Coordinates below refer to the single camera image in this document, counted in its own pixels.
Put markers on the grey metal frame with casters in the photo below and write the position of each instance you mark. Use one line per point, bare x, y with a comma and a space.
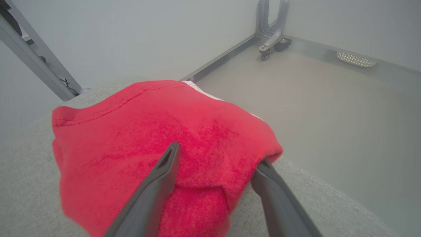
148, 33

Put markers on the red shorts white stripes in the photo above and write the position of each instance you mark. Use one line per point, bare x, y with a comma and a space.
131, 131

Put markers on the white partition panel grey frame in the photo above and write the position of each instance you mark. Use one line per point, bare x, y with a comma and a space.
361, 23

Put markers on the white perforated plastic object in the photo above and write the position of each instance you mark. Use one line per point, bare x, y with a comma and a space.
357, 60

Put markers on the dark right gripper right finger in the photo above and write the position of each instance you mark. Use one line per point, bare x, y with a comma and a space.
283, 214

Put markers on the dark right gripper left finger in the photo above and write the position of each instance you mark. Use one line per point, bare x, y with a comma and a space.
148, 204

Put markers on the grey metal stand leg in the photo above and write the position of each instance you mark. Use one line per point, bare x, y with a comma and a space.
29, 56

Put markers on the grey partition foot with casters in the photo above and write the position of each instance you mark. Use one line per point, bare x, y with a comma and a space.
274, 38

